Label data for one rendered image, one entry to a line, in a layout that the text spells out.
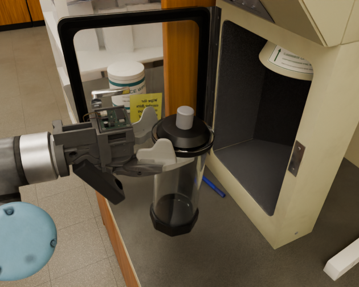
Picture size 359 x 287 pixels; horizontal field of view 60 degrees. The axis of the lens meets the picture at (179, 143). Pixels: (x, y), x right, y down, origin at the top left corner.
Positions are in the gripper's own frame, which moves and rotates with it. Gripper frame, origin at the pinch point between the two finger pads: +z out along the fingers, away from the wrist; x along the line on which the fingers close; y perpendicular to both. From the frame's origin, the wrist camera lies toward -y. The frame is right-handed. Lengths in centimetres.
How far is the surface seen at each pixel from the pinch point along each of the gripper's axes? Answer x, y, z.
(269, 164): 8.9, -19.8, 28.7
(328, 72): -8.6, 15.3, 18.7
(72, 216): 98, -125, -32
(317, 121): -9.3, 7.4, 19.4
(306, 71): -0.7, 11.5, 22.1
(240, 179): 6.2, -20.2, 19.0
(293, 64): 1.2, 12.1, 20.6
